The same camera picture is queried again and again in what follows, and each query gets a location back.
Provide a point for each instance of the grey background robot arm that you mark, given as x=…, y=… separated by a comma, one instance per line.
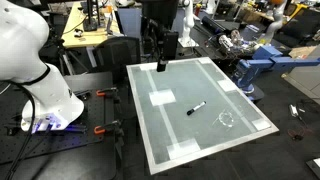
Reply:
x=276, y=20

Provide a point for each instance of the black office chair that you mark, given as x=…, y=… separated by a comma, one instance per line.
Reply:
x=116, y=56

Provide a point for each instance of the white power adapter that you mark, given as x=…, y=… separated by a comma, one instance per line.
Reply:
x=293, y=110

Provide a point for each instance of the light wooden desk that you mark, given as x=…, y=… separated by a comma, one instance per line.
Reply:
x=83, y=36

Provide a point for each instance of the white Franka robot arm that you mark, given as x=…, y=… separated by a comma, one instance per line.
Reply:
x=50, y=93

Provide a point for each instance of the black camera tripod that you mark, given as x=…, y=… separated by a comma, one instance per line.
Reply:
x=66, y=56

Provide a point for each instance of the black stand on desk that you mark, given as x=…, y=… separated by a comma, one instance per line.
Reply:
x=90, y=16

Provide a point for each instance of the black white marker pen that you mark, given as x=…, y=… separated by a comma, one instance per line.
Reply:
x=196, y=108

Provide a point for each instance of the clear plastic cup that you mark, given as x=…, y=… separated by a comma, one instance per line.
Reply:
x=226, y=119

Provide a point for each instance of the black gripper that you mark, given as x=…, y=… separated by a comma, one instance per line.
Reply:
x=168, y=43

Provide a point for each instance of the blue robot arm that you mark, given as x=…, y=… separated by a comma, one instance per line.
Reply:
x=266, y=61

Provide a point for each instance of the black cylinder tube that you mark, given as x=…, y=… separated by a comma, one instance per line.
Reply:
x=215, y=24

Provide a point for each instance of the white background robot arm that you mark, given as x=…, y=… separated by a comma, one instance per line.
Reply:
x=187, y=23

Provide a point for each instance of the orange black clamp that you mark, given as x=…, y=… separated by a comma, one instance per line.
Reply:
x=108, y=92
x=106, y=127

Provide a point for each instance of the white tape square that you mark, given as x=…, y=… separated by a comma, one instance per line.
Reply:
x=226, y=85
x=162, y=97
x=261, y=124
x=183, y=149

